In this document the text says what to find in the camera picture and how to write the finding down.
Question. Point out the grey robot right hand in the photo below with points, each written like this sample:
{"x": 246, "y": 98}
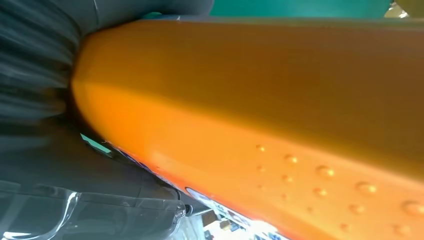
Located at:
{"x": 66, "y": 198}

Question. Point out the large yellow wrapped box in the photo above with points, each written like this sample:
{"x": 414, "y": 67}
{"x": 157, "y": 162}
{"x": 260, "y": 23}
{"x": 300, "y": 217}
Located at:
{"x": 412, "y": 6}

